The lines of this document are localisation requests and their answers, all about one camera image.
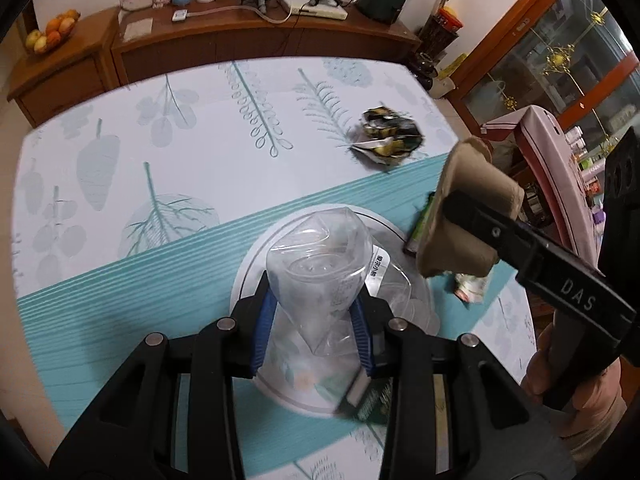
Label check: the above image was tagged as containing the bowl of fruit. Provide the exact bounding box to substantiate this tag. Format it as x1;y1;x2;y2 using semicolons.
24;9;81;56

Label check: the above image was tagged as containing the long wooden sideboard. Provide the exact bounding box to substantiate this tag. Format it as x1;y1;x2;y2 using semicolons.
112;0;421;87

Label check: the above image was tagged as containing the small crumpled candy wrapper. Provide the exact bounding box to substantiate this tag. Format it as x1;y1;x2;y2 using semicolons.
452;272;491;306

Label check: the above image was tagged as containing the green snack wrapper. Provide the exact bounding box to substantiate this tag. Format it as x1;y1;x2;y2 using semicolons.
404;191;438;256

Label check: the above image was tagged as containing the brown pulp egg carton piece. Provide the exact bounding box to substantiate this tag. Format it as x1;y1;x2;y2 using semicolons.
415;136;526;278

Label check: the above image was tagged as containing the dark green box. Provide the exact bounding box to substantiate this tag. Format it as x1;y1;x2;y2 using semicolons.
340;377;396;425

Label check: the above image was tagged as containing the black vase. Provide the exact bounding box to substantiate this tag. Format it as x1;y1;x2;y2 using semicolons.
407;52;441;88

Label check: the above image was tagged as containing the white set-top box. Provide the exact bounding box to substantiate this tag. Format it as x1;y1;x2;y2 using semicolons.
277;0;350;21

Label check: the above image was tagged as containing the white plate with grey rim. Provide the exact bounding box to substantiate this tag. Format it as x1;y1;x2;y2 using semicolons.
231;207;436;417

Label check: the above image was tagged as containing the crumpled black yellow snack bag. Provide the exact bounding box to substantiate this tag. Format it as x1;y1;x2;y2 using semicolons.
352;105;426;168

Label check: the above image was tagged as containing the leaf printed tablecloth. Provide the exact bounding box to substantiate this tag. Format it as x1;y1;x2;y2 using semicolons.
12;57;538;480

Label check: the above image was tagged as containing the pink plastic chair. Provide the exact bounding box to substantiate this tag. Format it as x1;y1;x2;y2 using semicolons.
482;105;608;271

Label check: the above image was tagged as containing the person's right hand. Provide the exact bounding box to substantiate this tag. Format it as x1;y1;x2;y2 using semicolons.
520;320;628;466

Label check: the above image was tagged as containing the wooden glass display cabinet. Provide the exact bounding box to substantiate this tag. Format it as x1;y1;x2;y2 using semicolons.
445;0;640;141

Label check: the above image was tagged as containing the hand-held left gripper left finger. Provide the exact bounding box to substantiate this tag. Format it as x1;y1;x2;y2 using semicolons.
50;270;278;480

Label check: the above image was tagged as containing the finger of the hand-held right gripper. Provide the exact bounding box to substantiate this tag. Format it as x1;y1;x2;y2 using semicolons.
442;190;633;361

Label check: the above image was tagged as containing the clear plastic bag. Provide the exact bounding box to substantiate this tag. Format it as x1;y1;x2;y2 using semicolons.
265;206;441;356

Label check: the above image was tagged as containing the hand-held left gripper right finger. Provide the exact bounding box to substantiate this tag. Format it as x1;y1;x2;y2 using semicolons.
350;295;576;480

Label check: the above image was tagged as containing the dark carved stand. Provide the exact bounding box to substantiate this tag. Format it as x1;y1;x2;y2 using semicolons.
417;12;458;57

